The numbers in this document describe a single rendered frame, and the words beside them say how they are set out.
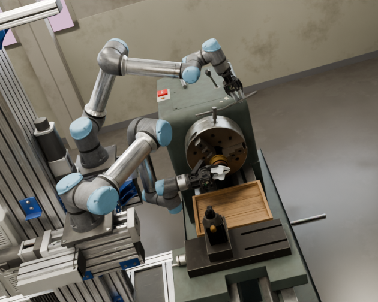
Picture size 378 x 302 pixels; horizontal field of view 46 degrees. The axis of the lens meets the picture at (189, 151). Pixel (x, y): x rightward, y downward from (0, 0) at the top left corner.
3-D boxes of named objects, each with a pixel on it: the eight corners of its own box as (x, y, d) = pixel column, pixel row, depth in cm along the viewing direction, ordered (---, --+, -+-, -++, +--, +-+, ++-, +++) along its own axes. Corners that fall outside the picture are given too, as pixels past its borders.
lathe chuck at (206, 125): (186, 172, 245) (182, 121, 228) (244, 166, 246) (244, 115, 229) (188, 181, 237) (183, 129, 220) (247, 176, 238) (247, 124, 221)
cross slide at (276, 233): (186, 247, 201) (184, 240, 199) (281, 225, 198) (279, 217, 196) (189, 278, 186) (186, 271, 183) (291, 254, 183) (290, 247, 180)
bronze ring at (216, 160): (207, 154, 223) (209, 164, 215) (225, 149, 222) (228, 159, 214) (211, 169, 228) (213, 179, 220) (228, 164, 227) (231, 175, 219)
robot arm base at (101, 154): (80, 171, 232) (72, 156, 227) (83, 156, 245) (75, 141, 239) (108, 163, 231) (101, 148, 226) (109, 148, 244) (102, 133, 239)
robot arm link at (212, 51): (200, 42, 212) (216, 35, 209) (210, 62, 217) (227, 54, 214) (198, 49, 205) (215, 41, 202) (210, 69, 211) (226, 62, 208)
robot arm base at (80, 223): (69, 236, 190) (60, 219, 185) (73, 214, 203) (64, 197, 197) (103, 227, 189) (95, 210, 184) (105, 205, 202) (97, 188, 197)
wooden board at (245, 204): (193, 201, 236) (191, 196, 234) (260, 185, 234) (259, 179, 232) (198, 241, 211) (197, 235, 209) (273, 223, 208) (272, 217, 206)
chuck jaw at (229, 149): (220, 145, 230) (242, 138, 229) (223, 153, 233) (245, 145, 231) (223, 156, 221) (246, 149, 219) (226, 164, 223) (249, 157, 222)
